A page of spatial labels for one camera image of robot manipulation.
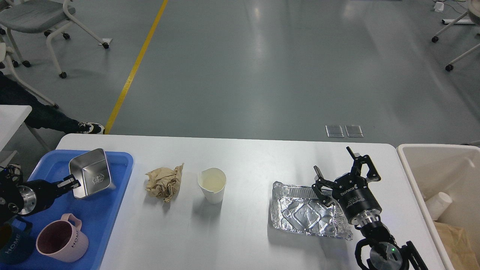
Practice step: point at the white paper cup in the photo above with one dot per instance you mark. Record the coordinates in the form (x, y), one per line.
(212, 182)

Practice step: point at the blue plastic tray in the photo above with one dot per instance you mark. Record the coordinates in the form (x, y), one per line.
(97, 213)

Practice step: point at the white side table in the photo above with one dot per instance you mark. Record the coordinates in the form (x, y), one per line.
(11, 118)

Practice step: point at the aluminium foil tray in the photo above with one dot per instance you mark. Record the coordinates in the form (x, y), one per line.
(297, 209)

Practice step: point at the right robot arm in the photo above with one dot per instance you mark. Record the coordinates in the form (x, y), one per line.
(378, 249)

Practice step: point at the person in dark jeans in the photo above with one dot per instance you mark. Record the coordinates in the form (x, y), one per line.
(43, 116)

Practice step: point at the white cup in bin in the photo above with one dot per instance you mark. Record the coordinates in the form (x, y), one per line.
(437, 204)

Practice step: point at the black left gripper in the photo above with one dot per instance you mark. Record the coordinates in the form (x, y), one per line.
(39, 195)

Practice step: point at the pink ribbed mug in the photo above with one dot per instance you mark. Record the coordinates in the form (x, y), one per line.
(63, 239)

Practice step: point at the beige plastic bin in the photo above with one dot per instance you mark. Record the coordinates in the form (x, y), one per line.
(454, 170)

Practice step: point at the dark blue mug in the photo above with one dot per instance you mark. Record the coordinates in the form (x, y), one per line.
(16, 245)

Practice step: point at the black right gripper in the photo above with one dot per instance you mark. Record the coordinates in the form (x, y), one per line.
(356, 198)

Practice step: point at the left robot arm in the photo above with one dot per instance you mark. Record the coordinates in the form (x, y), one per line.
(11, 200)

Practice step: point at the floor outlet plate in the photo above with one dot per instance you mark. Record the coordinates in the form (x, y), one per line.
(354, 131)
(335, 131)

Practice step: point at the brown paper in bin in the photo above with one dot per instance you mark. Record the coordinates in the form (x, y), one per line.
(457, 246)

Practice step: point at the right floor outlet plate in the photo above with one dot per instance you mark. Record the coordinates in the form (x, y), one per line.
(354, 131)

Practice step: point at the crumpled brown paper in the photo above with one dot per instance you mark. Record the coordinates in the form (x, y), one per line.
(164, 183)

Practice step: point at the stainless steel rectangular box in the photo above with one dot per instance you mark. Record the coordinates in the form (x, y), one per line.
(93, 172)

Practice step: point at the left floor outlet plate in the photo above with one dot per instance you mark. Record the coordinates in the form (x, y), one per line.
(335, 131)

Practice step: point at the grey office chair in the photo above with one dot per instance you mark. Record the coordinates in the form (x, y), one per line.
(38, 16)

